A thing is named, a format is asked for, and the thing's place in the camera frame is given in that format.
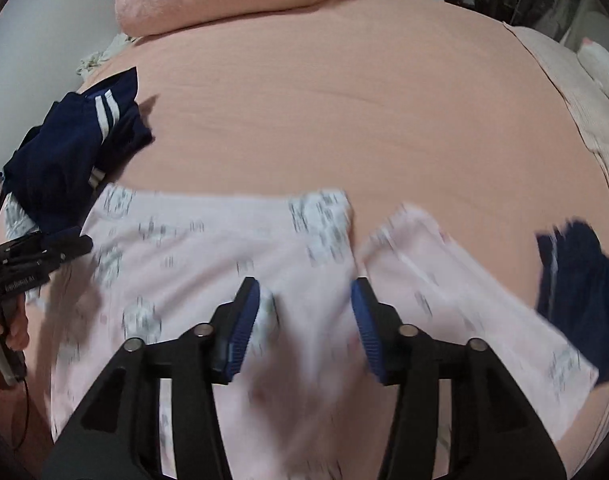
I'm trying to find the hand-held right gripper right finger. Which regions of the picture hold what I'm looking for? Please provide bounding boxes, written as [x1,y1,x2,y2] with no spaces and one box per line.
[351,277,568,480]

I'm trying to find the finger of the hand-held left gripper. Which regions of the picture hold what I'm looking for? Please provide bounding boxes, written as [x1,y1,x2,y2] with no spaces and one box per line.
[0,235,94,275]
[0,226,82,257]

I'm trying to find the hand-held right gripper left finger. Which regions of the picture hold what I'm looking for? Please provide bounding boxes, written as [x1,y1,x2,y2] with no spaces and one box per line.
[44,276,261,480]

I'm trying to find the pink printed pants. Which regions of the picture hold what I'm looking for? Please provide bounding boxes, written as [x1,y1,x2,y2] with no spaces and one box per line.
[4,185,600,480]

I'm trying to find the pile of pale clothes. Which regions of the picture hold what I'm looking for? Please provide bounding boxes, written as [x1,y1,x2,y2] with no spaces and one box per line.
[76,32,135,78]

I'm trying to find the person's left hand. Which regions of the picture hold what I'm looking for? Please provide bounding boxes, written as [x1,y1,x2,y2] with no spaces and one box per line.
[0,292,31,353]

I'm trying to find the navy white-striped garment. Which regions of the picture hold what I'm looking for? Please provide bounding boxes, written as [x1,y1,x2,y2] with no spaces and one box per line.
[2,66,154,233]

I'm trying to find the folded navy garment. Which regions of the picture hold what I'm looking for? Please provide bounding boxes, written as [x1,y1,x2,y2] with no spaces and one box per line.
[535,217,609,386]

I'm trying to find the bed with pink sheet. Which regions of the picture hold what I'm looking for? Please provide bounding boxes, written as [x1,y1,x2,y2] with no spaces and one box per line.
[0,0,609,480]

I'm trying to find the white plush toy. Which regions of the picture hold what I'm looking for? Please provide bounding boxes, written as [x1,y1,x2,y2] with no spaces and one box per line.
[577,37,609,111]

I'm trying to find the black cable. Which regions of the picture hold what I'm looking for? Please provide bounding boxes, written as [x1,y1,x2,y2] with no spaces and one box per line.
[12,375,32,451]

